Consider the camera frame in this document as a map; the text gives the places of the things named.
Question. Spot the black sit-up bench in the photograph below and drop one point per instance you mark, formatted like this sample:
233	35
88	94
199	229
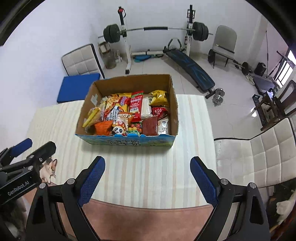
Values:
197	73

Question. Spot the grey chair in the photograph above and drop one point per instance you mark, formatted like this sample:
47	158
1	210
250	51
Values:
223	45

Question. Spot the panda snack bag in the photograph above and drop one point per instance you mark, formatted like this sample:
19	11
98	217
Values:
121	125

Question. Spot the orange snack bag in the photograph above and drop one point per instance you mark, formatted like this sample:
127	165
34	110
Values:
103	128

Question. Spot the chrome dumbbell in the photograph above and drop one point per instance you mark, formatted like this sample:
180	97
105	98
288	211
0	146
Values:
218	97

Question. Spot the dark red jelly packet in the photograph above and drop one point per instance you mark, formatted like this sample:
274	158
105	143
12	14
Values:
149	126

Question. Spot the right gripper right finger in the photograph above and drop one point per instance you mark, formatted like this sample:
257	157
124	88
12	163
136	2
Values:
238	211

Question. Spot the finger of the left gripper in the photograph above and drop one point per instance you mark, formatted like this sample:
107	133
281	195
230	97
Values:
41	160
8	154

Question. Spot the blue foam mat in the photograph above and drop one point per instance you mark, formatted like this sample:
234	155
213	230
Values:
76	87

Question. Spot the barbell on white rack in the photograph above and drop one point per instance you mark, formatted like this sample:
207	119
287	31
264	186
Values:
152	40

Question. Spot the yellow chip bag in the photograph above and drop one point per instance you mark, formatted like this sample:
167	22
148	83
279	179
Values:
94	116

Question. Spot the large yellow red noodle bag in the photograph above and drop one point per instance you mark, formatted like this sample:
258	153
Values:
115	104

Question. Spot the white cushioned chair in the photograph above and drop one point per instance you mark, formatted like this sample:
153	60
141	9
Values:
82	61

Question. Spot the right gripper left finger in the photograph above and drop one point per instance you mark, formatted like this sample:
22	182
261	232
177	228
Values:
44	221

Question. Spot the colourful candy bag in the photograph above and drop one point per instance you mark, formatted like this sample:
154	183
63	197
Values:
135	128

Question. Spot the white tissue packet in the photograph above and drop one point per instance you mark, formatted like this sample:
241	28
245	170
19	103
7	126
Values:
146	111

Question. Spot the white quilted sofa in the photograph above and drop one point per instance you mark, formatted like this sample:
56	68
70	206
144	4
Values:
266	159

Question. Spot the small red packet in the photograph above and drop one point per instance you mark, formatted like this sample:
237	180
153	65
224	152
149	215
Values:
160	112

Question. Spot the yellow snack bag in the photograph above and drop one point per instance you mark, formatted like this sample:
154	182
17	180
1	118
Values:
159	98

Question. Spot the dark wooden chair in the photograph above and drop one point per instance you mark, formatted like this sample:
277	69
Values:
273	107

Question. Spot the red snack packet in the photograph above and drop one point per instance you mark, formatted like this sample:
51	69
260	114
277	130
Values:
136	106

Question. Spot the cardboard milk box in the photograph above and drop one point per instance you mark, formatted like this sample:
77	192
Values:
97	97

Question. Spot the striped pink-edged table mat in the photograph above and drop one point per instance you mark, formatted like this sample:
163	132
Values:
145	193

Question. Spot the white Korean snack packet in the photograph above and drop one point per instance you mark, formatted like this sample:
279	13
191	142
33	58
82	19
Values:
163	126

